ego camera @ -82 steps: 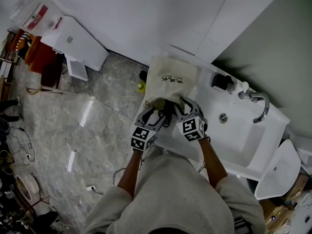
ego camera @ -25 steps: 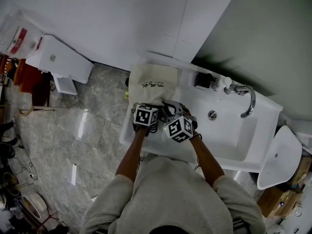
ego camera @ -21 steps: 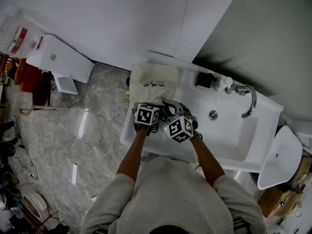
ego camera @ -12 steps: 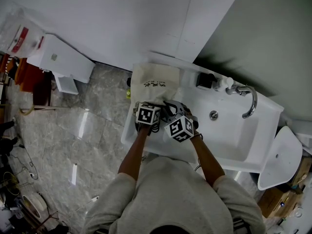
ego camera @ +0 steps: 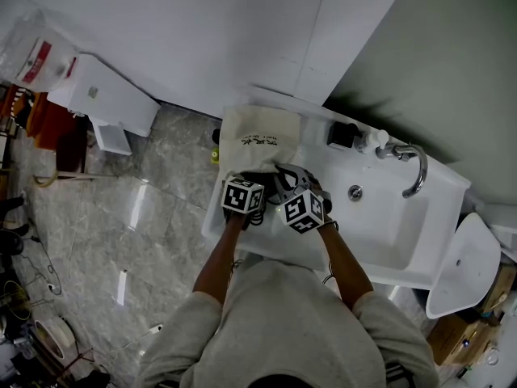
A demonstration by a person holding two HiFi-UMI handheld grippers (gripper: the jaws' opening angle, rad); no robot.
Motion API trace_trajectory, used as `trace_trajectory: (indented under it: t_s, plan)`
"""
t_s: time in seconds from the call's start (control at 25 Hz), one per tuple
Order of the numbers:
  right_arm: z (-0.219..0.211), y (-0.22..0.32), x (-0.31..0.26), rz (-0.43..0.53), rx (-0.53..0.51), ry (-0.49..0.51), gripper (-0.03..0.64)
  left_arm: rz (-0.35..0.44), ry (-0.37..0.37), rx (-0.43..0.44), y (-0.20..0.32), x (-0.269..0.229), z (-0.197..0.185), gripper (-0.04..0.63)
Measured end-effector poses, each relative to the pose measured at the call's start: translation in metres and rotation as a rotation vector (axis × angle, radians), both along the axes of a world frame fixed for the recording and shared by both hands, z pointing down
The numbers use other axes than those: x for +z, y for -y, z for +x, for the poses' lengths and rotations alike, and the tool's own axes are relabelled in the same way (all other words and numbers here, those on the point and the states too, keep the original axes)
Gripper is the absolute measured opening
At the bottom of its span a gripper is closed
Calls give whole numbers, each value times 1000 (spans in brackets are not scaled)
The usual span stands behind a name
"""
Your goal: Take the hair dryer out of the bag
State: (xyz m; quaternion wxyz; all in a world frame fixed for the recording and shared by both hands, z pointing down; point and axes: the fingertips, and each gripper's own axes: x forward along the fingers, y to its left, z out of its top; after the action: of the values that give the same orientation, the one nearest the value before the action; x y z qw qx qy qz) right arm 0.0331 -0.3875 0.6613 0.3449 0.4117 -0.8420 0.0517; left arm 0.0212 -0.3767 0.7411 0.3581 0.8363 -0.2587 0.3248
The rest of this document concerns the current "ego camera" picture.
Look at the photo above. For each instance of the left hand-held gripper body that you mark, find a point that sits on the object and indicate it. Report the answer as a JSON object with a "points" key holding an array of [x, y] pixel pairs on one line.
{"points": [[241, 195]]}

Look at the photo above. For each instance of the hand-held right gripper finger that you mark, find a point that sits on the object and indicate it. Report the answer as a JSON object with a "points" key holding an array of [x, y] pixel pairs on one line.
{"points": [[281, 182], [299, 173]]}

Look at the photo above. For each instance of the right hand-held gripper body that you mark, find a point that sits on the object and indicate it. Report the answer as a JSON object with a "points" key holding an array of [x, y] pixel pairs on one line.
{"points": [[302, 212]]}

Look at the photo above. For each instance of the beige cloth bag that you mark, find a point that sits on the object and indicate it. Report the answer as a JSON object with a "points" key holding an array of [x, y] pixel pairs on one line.
{"points": [[258, 140]]}

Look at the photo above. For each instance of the person's left forearm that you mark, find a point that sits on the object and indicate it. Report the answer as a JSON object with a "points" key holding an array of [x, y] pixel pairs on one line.
{"points": [[220, 257]]}

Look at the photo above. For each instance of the person's right forearm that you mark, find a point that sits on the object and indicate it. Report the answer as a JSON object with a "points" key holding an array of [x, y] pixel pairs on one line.
{"points": [[345, 263]]}

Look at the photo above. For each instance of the clear plastic bag red label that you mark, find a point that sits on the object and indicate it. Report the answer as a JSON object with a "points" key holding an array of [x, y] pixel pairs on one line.
{"points": [[40, 51]]}

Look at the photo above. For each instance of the black square box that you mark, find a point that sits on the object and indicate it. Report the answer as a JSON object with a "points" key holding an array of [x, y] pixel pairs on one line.
{"points": [[340, 134]]}

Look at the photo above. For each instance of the chrome sink drain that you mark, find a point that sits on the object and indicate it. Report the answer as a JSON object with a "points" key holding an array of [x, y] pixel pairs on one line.
{"points": [[355, 192]]}

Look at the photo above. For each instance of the white soap dispenser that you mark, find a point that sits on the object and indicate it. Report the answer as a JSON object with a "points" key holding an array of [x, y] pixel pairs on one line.
{"points": [[372, 140]]}

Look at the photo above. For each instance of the white washbasin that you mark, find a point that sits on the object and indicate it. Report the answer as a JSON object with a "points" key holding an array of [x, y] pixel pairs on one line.
{"points": [[383, 233]]}

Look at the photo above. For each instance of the person's grey sweatshirt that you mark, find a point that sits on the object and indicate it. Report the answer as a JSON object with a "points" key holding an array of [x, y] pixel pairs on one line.
{"points": [[282, 330]]}

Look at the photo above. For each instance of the chrome faucet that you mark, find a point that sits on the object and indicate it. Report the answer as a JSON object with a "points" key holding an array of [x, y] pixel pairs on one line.
{"points": [[420, 168]]}

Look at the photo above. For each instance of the small white bin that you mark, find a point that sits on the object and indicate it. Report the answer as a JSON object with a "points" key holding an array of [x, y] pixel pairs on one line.
{"points": [[113, 137]]}

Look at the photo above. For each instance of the white toilet tank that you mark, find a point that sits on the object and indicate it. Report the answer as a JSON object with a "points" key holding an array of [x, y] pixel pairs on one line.
{"points": [[113, 99]]}

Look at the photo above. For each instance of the brown cardboard box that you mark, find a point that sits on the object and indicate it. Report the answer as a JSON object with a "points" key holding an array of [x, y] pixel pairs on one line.
{"points": [[456, 338]]}

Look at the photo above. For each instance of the white tape roll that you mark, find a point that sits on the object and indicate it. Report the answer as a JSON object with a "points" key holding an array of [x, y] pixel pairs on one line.
{"points": [[60, 334]]}

